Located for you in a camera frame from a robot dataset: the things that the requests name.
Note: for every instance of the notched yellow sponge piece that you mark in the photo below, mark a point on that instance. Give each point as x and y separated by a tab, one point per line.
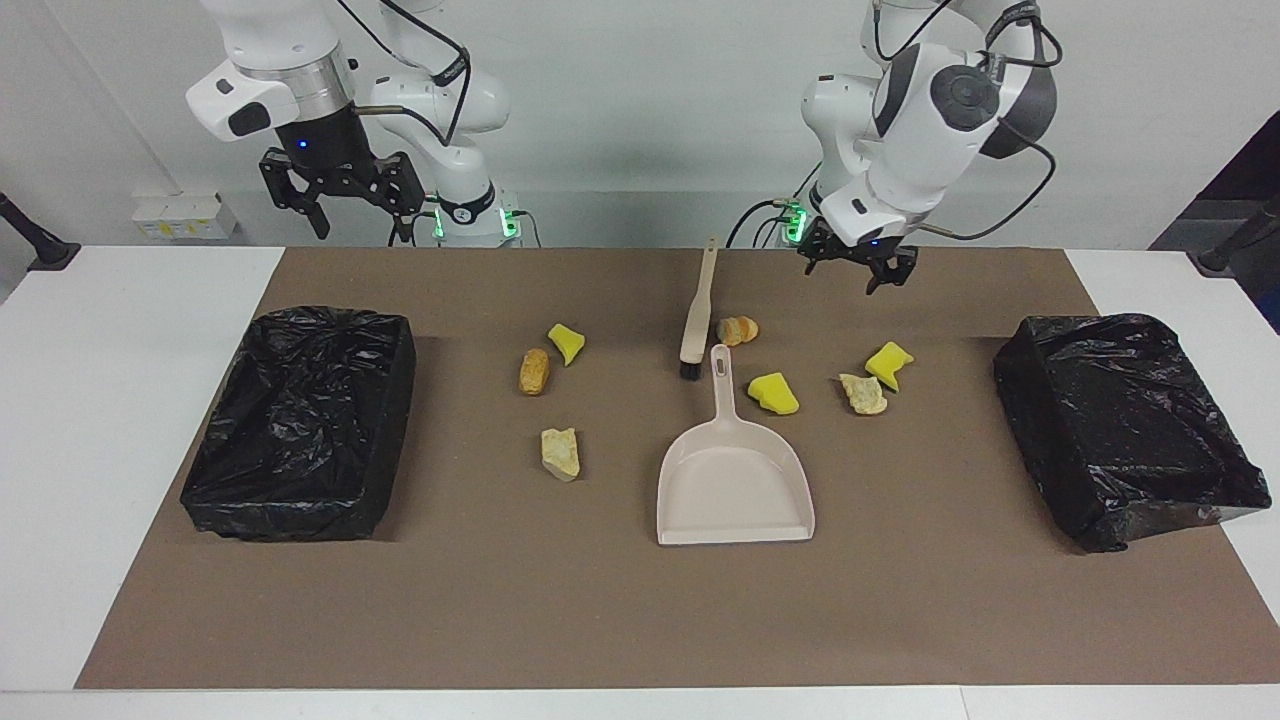
888	362

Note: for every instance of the pale cream bread chunk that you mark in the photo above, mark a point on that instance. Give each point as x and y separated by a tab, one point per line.
560	455

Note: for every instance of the bin lined with black bag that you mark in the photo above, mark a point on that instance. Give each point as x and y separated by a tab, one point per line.
300	420
1120	430

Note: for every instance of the brown bread roll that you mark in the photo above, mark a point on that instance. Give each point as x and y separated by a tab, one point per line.
534	372

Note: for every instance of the white box on floor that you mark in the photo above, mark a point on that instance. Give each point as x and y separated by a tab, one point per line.
185	215

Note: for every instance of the black stand pole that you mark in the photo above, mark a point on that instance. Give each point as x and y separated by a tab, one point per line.
1235	240
40	245

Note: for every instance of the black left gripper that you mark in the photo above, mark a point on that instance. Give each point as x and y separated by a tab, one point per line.
855	252

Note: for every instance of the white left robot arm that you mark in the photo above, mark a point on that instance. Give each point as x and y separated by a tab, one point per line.
930	130

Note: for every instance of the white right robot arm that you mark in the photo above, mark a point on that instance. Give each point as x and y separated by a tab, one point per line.
290	50

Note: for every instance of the wooden brush with black bristles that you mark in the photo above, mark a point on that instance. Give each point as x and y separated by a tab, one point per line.
697	320

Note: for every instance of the beige plastic dustpan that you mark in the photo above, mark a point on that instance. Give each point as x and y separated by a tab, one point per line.
735	480

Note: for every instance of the large yellow sponge piece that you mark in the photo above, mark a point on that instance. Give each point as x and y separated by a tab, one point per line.
773	395

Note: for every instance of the brown table mat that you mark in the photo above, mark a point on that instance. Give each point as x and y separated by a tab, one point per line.
600	620

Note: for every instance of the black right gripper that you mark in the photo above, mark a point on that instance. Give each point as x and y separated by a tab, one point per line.
330	150

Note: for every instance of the small cut bread roll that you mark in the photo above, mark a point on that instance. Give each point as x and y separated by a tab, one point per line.
738	330

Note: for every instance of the pale crumbly bread chunk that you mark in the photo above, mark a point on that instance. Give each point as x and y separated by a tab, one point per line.
864	395

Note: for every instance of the small yellow sponge wedge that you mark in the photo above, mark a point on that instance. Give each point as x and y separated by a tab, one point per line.
567	343

